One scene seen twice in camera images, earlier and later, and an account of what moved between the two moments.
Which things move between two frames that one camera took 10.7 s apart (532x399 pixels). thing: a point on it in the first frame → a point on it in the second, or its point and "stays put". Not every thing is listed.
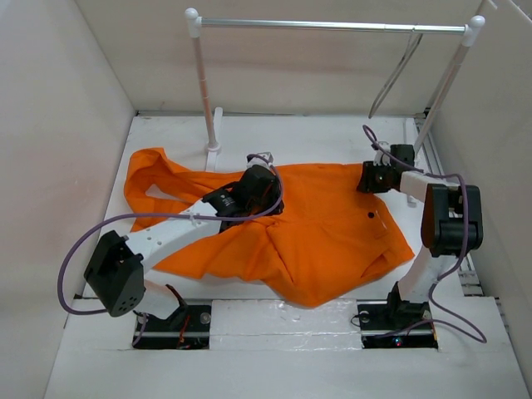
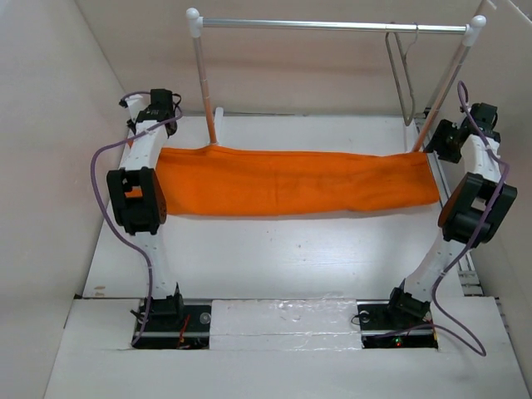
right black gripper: (366, 182) → (444, 128)
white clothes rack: (196, 24) stays put
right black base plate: (396, 325) stays put
